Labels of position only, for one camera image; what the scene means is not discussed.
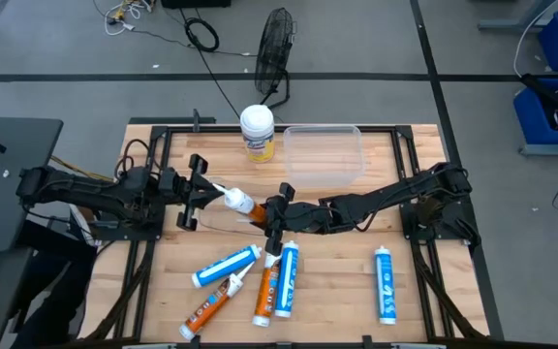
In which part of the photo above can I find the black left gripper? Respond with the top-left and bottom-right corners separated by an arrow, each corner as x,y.
157,153 -> 226,233

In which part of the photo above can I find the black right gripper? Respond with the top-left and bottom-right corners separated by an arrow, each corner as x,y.
259,182 -> 331,257

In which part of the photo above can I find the orange sealant tube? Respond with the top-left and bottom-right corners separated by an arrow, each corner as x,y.
211,182 -> 268,225
178,261 -> 257,341
251,251 -> 283,329

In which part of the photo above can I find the blue silicone tube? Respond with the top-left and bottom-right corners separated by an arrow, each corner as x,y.
190,243 -> 264,290
374,244 -> 398,326
273,239 -> 300,320

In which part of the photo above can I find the Lysol wipes canister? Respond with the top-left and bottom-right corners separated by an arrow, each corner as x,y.
238,104 -> 276,164

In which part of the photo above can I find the clear oval plastic tray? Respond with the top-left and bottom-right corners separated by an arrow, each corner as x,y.
195,174 -> 273,238

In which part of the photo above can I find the clear square plastic container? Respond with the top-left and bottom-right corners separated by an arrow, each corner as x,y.
282,124 -> 367,189

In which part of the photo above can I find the black floor fan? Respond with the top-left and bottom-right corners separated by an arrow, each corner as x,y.
253,6 -> 297,110

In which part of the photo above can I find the black equipment box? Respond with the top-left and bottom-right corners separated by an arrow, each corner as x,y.
161,0 -> 233,10

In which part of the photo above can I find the black desk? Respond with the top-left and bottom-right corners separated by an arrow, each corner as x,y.
0,113 -> 65,253

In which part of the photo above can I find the grey metal stand base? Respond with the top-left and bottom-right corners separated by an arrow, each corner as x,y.
477,0 -> 558,33

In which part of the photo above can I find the black angled pole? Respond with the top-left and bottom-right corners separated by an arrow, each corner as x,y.
520,72 -> 558,130

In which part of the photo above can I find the black aluminium table frame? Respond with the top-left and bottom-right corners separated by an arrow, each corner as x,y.
77,123 -> 492,349

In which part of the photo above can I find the black coiled cable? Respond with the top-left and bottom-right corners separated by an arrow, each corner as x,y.
184,17 -> 221,53

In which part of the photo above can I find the white and yellow cable bundle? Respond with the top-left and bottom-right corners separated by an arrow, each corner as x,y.
103,0 -> 157,38

